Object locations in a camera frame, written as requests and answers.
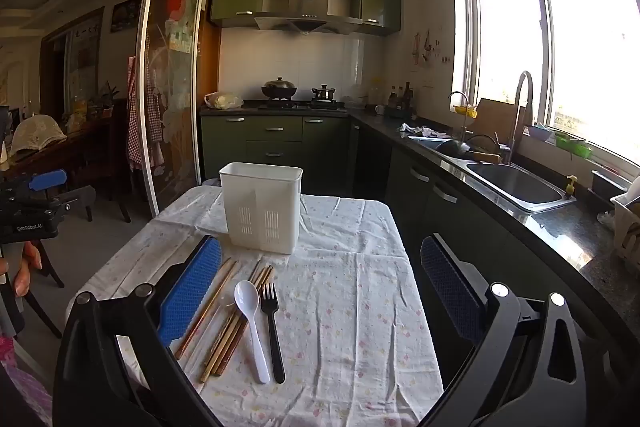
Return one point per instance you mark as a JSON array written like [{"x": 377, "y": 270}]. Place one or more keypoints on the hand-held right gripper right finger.
[{"x": 450, "y": 289}]

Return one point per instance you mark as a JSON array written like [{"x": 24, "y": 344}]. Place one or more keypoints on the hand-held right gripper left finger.
[{"x": 192, "y": 292}]

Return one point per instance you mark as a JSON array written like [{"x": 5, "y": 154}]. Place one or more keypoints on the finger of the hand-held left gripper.
[
  {"x": 77, "y": 197},
  {"x": 47, "y": 180}
]

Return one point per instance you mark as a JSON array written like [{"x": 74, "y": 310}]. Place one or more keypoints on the orange chopstick with red end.
[
  {"x": 209, "y": 299},
  {"x": 216, "y": 301}
]

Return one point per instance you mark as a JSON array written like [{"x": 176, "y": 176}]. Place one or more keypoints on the white plastic spoon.
[{"x": 246, "y": 298}]

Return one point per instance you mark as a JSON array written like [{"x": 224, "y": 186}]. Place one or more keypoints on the brown wooden chopstick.
[
  {"x": 226, "y": 347},
  {"x": 233, "y": 344},
  {"x": 239, "y": 337},
  {"x": 220, "y": 342}
]

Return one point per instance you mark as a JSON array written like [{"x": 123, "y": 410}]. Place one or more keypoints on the black plastic fork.
[{"x": 274, "y": 342}]

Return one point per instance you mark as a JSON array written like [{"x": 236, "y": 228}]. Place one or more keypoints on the white plastic utensil holder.
[{"x": 260, "y": 207}]

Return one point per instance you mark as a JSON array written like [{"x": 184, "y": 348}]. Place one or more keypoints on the person's left hand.
[{"x": 27, "y": 259}]

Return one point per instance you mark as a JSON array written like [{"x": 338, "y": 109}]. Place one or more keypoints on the white lace cover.
[{"x": 35, "y": 134}]

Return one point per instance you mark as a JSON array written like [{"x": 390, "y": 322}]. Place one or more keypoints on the dark wooden chair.
[{"x": 47, "y": 267}]

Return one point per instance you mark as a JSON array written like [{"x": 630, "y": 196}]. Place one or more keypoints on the wooden sideboard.
[{"x": 85, "y": 147}]

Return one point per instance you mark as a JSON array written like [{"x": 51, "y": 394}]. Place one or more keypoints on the red checked apron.
[{"x": 137, "y": 132}]

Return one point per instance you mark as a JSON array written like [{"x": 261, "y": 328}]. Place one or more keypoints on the potted plants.
[{"x": 102, "y": 99}]

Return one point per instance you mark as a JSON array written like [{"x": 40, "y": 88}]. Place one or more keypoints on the white flower-print tablecloth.
[{"x": 340, "y": 307}]

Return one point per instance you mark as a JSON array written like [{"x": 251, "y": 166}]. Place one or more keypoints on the dark cabinets under counter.
[{"x": 400, "y": 187}]

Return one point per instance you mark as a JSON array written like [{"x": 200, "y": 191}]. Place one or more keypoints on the steel sink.
[{"x": 520, "y": 184}]

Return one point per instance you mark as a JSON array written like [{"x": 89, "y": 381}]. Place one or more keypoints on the flower-print sliding glass door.
[{"x": 172, "y": 82}]

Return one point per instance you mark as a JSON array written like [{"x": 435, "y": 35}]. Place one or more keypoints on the yellow soap dispenser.
[{"x": 570, "y": 187}]

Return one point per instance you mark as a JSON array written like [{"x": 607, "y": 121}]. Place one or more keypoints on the pink patterned clothing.
[{"x": 22, "y": 382}]

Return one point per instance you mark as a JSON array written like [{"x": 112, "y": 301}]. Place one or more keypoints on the white rag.
[{"x": 420, "y": 130}]

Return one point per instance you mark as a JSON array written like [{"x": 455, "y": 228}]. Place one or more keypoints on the green base cabinets with drawers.
[{"x": 275, "y": 142}]

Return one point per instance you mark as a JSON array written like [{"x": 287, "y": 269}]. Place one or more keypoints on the white plastic bag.
[{"x": 222, "y": 100}]

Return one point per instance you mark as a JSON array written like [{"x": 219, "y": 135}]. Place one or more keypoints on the brown cutting board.
[{"x": 497, "y": 117}]

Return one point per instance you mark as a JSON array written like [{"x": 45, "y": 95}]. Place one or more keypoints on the blue bowl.
[{"x": 540, "y": 133}]

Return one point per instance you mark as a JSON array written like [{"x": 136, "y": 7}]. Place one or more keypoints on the small steel faucet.
[{"x": 462, "y": 107}]

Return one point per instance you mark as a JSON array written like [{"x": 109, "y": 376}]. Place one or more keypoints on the black box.
[{"x": 607, "y": 184}]

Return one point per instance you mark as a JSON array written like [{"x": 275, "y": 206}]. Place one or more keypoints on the green plastic basket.
[{"x": 574, "y": 145}]

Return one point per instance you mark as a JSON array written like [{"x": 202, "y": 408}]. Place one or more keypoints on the white cup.
[{"x": 379, "y": 109}]

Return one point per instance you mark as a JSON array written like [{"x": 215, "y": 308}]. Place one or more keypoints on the tall steel faucet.
[{"x": 520, "y": 107}]

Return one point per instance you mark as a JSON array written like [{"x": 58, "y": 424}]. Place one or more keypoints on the group of sauce bottles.
[{"x": 401, "y": 99}]

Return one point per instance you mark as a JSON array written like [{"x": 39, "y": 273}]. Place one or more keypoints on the gas stove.
[{"x": 302, "y": 106}]

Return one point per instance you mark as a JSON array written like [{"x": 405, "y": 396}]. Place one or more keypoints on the black wok with lid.
[{"x": 279, "y": 88}]

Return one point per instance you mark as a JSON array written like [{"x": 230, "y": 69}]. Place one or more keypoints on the kitchen window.
[{"x": 575, "y": 32}]

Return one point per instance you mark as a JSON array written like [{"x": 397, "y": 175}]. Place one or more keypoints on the steel range hood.
[{"x": 307, "y": 4}]

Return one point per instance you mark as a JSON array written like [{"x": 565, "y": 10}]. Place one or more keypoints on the dark wall poster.
[{"x": 126, "y": 14}]

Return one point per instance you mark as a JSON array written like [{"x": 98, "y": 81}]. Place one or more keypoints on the wall stickers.
[{"x": 427, "y": 47}]

